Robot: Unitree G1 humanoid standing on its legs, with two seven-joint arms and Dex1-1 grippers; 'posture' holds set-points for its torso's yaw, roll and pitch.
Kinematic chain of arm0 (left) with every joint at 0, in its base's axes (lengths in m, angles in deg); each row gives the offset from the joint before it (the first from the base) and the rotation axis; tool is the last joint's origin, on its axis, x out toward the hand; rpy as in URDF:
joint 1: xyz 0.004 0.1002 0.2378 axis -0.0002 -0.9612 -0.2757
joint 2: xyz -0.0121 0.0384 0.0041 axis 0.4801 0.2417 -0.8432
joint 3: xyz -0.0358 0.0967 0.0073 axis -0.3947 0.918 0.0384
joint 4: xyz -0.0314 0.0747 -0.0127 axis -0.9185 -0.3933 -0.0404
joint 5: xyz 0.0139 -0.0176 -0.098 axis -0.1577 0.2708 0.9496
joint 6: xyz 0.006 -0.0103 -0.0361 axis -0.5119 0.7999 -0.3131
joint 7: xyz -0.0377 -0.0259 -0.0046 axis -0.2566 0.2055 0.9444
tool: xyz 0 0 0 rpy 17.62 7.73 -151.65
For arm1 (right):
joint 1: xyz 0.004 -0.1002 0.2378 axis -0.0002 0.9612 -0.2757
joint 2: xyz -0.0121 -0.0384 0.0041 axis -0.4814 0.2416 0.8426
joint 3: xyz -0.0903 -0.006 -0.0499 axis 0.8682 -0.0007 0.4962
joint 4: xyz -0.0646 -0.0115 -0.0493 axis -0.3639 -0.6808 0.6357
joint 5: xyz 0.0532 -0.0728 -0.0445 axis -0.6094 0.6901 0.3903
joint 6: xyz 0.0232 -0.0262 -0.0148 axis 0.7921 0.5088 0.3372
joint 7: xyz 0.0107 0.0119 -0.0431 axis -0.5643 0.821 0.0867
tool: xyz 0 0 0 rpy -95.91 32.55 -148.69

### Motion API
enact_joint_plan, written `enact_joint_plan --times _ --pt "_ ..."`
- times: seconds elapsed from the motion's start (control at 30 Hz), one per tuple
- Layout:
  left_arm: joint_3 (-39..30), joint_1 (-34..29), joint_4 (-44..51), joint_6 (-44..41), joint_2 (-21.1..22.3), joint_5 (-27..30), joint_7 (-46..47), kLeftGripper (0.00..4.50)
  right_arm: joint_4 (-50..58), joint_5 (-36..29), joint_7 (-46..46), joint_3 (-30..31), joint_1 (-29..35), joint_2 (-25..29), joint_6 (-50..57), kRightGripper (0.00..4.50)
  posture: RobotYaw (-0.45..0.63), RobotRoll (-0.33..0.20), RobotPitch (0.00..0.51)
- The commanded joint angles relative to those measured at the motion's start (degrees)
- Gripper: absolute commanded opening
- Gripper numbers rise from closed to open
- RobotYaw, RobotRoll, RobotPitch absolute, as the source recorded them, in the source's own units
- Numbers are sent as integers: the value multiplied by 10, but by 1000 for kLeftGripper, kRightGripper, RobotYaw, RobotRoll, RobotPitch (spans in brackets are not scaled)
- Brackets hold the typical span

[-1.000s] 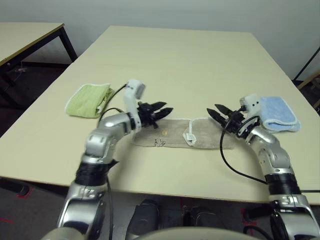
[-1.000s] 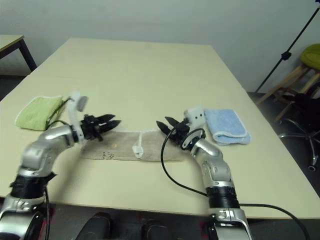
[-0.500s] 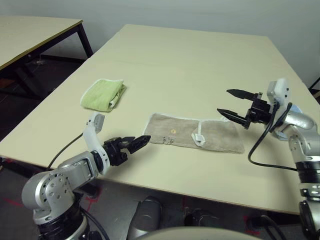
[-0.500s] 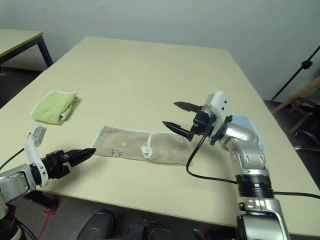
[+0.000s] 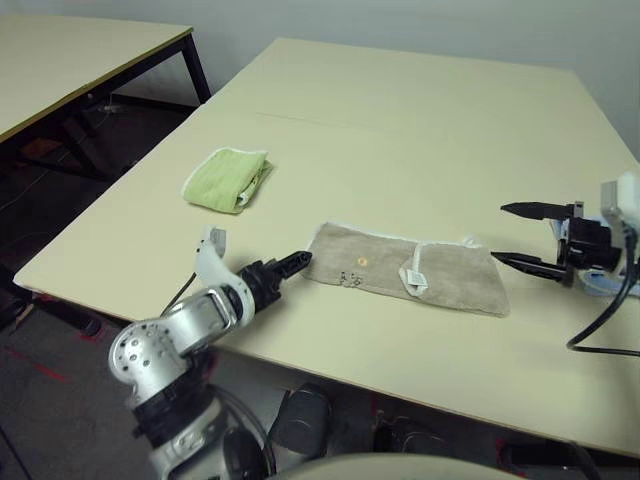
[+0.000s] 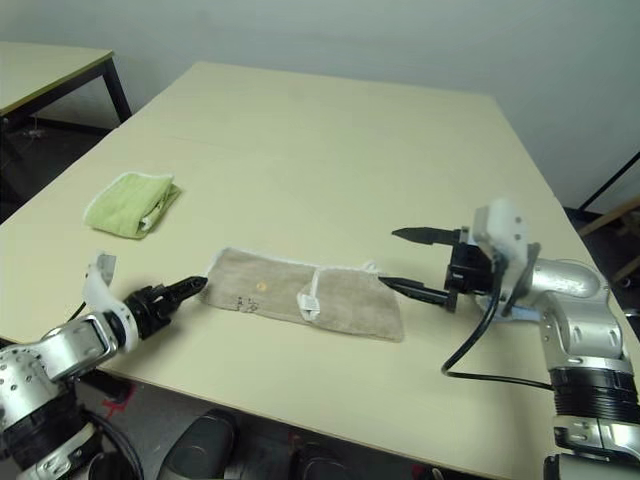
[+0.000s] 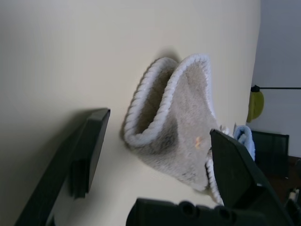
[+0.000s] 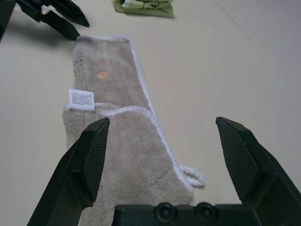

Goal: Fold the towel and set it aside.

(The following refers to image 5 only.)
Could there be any dark left robot leg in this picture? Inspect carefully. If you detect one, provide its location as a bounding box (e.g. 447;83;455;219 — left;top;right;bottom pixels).
269;383;331;456

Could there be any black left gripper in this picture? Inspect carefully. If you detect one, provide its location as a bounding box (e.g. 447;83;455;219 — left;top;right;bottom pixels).
237;249;314;310

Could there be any dark robot leg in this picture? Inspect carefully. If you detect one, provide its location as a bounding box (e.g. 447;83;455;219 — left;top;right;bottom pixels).
269;383;331;456
374;412;451;456

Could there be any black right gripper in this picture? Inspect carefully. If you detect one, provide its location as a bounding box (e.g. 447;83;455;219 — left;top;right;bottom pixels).
490;199;624;289

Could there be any light grey robot torso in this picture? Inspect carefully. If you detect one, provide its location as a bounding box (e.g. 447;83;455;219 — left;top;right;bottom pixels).
279;452;526;480

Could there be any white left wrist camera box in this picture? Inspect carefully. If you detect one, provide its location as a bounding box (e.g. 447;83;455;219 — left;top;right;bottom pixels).
193;225;256;321

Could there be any folded blue towel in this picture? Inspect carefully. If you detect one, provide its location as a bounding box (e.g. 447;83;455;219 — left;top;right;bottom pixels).
549;214;640;299

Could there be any dark right robot leg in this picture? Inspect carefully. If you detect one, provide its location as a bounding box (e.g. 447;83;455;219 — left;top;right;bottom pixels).
374;412;451;456

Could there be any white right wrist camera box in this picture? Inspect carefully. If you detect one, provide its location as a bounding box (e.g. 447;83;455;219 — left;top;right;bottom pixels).
599;172;640;236

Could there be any beige side table black frame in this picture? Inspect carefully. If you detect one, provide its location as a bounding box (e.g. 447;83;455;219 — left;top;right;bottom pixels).
0;13;212;184

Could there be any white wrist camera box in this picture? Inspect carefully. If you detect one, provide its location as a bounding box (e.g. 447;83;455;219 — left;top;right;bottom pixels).
193;225;256;321
599;172;640;236

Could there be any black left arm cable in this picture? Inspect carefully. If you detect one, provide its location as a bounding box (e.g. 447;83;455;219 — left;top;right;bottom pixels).
159;272;279;480

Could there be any folded green towel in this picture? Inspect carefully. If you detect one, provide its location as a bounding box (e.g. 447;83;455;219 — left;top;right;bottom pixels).
180;146;275;216

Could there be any beige towel with duck embroidery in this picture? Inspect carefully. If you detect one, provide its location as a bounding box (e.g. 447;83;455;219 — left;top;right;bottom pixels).
305;219;511;319

